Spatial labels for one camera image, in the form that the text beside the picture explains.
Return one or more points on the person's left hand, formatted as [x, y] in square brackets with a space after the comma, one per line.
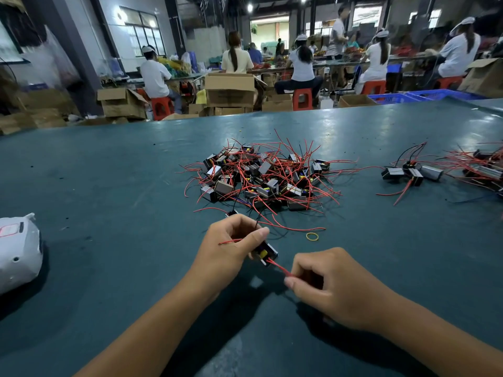
[224, 255]

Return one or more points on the person's right hand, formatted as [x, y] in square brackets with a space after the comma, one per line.
[346, 290]

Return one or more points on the single black electronic component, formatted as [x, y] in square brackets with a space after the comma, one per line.
[409, 163]
[431, 173]
[415, 176]
[393, 174]
[266, 249]

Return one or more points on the person's left forearm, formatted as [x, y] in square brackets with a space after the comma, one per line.
[145, 337]

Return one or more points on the yellow rubber band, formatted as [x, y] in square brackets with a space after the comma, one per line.
[307, 236]

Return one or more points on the red plastic stool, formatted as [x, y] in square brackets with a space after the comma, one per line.
[450, 81]
[161, 109]
[374, 87]
[303, 99]

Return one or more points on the low cardboard box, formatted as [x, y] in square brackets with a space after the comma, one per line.
[277, 102]

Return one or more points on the large closed cardboard box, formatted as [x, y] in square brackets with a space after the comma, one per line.
[229, 90]

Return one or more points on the open cardboard box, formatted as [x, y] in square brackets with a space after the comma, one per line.
[122, 103]

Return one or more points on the shallow cardboard box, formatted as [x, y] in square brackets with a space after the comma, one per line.
[358, 100]

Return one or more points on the blue plastic crate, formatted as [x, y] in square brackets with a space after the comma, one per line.
[448, 95]
[393, 98]

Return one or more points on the white plastic shell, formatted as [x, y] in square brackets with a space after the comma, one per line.
[20, 253]

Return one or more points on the tilted cardboard box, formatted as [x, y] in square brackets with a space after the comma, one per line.
[483, 77]

